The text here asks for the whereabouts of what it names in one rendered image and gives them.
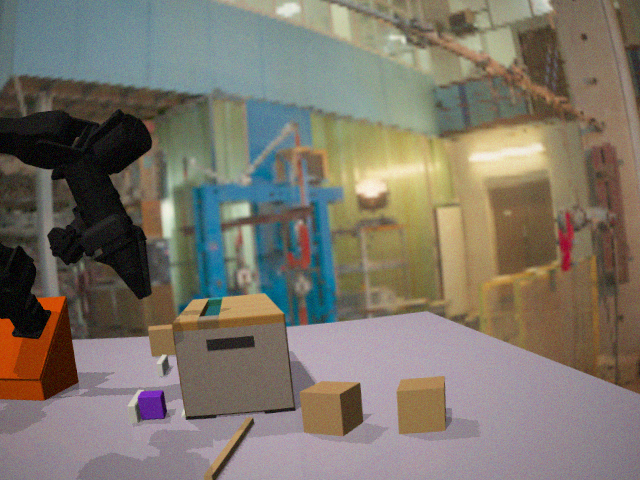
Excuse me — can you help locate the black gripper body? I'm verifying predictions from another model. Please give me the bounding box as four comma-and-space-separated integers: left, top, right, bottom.
76, 181, 146, 257

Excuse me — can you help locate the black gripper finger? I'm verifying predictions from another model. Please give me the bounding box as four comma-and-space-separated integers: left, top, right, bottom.
138, 240, 152, 297
93, 235, 146, 300

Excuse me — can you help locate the tan wooden bar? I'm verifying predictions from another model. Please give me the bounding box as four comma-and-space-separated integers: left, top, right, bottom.
204, 417, 254, 480

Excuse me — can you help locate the purple cube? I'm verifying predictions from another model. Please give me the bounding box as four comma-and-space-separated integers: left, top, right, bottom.
137, 390, 167, 420

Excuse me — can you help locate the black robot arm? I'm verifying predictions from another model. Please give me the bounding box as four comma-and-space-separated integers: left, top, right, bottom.
0, 109, 153, 339

